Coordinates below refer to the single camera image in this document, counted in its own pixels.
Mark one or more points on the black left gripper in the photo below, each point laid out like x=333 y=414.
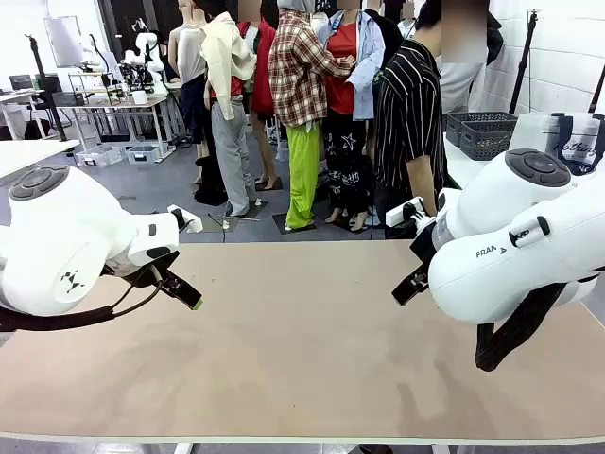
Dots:
x=163 y=267

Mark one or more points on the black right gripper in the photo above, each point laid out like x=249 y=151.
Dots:
x=424 y=246

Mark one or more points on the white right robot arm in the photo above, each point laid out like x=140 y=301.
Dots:
x=520 y=246

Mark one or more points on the person's right forearm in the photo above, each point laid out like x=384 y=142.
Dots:
x=422 y=184

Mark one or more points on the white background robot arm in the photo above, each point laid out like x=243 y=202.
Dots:
x=144 y=45

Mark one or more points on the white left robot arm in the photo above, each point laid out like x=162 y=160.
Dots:
x=57 y=227

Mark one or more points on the black garment heap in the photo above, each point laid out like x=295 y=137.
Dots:
x=210 y=189

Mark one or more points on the white side table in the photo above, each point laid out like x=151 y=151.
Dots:
x=28 y=153
x=456 y=161

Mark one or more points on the clear plastic bin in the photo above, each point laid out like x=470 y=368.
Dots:
x=99 y=156
x=144 y=155

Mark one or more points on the person in striped shirt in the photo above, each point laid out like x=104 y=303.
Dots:
x=406 y=94

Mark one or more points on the cluttered metal workbench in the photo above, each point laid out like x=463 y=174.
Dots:
x=118 y=101

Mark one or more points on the mannequin in red jacket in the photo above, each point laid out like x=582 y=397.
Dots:
x=264 y=71

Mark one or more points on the mannequin in white tank top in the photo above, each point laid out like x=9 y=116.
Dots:
x=189 y=52

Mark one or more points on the mannequin in cream jacket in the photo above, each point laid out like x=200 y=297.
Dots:
x=227 y=52

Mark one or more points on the mannequin in plaid shirt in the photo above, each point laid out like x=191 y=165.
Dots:
x=298 y=71

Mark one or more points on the black tripod stand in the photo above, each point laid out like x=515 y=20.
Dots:
x=45 y=80
x=525 y=57

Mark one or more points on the mannequin in blue shirt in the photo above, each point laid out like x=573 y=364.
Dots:
x=340 y=47

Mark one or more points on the white office desk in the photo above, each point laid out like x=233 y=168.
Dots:
x=19 y=97

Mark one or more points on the mannequin in black jacket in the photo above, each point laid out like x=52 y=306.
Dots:
x=392 y=33

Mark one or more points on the white light panel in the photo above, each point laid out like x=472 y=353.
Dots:
x=63 y=42

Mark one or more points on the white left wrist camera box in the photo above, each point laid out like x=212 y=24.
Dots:
x=191 y=222

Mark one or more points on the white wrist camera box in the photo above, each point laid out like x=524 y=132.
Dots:
x=399 y=215
x=191 y=222

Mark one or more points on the metal mannequin base plate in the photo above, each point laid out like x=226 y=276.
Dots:
x=208 y=226

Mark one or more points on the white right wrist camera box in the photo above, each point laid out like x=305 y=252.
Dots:
x=399 y=215

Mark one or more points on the black mannequin base plate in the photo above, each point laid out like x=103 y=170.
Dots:
x=352 y=228
x=276 y=182
x=283 y=227

